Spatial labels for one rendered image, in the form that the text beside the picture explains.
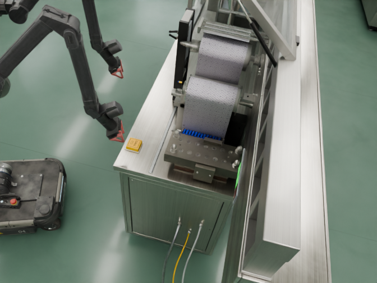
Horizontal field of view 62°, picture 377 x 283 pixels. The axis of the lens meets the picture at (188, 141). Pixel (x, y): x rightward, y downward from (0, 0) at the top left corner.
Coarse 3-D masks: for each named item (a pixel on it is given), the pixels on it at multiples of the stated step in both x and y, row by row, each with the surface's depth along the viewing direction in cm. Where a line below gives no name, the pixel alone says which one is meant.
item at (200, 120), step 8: (184, 112) 161; (192, 112) 159; (200, 112) 158; (208, 112) 157; (216, 112) 156; (184, 120) 165; (192, 120) 163; (200, 120) 162; (208, 120) 161; (216, 120) 159; (224, 120) 158; (184, 128) 169; (192, 128) 168; (200, 128) 166; (208, 128) 165; (216, 128) 164; (224, 128) 162; (216, 136) 168; (224, 136) 167
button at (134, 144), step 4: (128, 140) 174; (132, 140) 174; (136, 140) 174; (140, 140) 175; (128, 144) 172; (132, 144) 172; (136, 144) 172; (140, 144) 173; (128, 148) 172; (132, 148) 171; (136, 148) 171
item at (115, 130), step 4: (112, 120) 148; (116, 120) 153; (104, 124) 147; (108, 124) 147; (112, 124) 149; (116, 124) 151; (108, 128) 149; (112, 128) 150; (116, 128) 150; (108, 132) 151; (112, 132) 150; (116, 132) 149; (108, 136) 150
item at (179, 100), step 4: (176, 92) 164; (180, 92) 164; (176, 96) 165; (180, 96) 164; (176, 100) 167; (180, 100) 165; (176, 104) 168; (180, 104) 167; (184, 104) 167; (180, 108) 170; (180, 112) 173; (180, 116) 175; (180, 120) 177; (176, 124) 180; (180, 124) 180; (172, 128) 185; (176, 128) 183; (180, 128) 182
